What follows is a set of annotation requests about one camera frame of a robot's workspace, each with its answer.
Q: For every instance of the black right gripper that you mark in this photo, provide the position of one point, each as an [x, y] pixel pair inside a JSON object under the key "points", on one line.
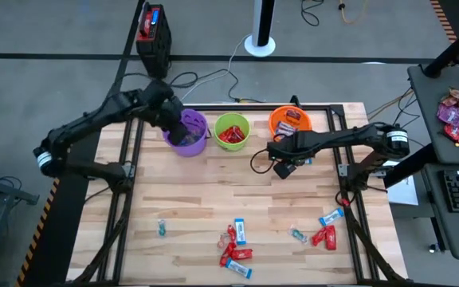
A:
{"points": [[293, 145]]}

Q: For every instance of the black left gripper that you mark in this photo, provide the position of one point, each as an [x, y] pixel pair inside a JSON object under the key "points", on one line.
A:
{"points": [[163, 103]]}

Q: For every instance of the teal candy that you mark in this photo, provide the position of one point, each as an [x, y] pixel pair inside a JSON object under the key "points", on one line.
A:
{"points": [[161, 228], [197, 138], [299, 235]]}

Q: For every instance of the red candy bar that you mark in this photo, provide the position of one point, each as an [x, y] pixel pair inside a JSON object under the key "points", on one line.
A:
{"points": [[233, 140], [241, 254], [238, 132], [318, 236], [225, 258], [330, 238], [232, 233], [224, 136]]}

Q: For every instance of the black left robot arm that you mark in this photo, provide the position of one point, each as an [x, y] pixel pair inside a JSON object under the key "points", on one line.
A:
{"points": [[86, 121]]}

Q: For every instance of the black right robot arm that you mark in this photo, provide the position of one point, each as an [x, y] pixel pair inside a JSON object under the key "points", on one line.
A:
{"points": [[345, 137]]}

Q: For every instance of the purple halloween bucket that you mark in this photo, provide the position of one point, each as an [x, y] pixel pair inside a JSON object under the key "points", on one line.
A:
{"points": [[197, 149]]}

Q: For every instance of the green halloween bucket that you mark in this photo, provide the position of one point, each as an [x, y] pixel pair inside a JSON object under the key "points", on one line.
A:
{"points": [[221, 119]]}

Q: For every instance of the orange halloween bucket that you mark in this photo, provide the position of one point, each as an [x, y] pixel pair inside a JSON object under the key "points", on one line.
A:
{"points": [[305, 117]]}

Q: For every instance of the pink candy in clear wrapper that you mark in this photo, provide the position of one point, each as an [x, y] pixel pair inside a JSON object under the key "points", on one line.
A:
{"points": [[222, 241]]}

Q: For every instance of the pink candy bag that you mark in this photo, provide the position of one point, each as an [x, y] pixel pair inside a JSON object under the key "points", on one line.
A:
{"points": [[450, 115]]}

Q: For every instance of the black and red power box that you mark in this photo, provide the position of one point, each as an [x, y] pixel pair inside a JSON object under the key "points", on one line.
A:
{"points": [[155, 52]]}

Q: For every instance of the white black floor stand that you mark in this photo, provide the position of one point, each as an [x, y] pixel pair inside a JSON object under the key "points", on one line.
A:
{"points": [[260, 45]]}

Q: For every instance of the white paper sheet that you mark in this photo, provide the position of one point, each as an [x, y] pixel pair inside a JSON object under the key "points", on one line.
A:
{"points": [[405, 193]]}

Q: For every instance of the black diagonal stand leg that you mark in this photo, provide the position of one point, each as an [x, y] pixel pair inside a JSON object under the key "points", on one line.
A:
{"points": [[413, 164], [452, 48]]}

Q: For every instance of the grey side desk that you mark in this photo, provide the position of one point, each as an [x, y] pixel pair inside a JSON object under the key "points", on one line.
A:
{"points": [[432, 103]]}

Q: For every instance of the small black caster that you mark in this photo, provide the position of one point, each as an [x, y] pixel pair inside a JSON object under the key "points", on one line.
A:
{"points": [[432, 248]]}

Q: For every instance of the grey metal stand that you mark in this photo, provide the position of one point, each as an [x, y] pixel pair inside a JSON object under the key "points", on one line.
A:
{"points": [[2, 190]]}

